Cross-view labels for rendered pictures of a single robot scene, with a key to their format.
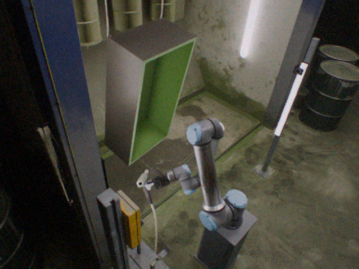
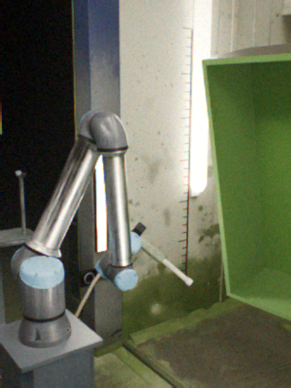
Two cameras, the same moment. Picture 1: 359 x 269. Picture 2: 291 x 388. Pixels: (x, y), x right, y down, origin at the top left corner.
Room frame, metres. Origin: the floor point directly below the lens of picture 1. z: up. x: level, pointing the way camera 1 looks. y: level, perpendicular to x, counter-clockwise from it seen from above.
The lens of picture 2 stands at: (1.77, -1.88, 1.50)
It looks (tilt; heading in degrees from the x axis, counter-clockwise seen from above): 13 degrees down; 102
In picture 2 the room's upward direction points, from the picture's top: straight up
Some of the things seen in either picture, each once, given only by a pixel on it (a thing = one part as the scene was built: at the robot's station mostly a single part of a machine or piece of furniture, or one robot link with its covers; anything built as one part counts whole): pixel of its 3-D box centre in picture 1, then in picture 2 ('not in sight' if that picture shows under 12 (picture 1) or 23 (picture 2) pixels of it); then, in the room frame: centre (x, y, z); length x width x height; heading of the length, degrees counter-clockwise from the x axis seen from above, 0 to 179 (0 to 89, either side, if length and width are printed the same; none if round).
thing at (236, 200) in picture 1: (234, 204); (42, 285); (1.11, -0.46, 0.83); 0.17 x 0.15 x 0.18; 126
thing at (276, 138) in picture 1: (284, 117); not in sight; (2.21, -1.14, 0.82); 0.05 x 0.05 x 1.64; 47
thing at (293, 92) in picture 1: (290, 102); not in sight; (2.18, -1.11, 1.02); 0.06 x 0.02 x 0.83; 47
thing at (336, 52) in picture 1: (338, 53); not in sight; (3.92, -2.44, 0.86); 0.54 x 0.54 x 0.01
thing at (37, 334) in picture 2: (231, 214); (44, 321); (1.11, -0.47, 0.69); 0.19 x 0.19 x 0.10
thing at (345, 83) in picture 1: (329, 97); not in sight; (3.31, -2.22, 0.44); 0.59 x 0.58 x 0.89; 152
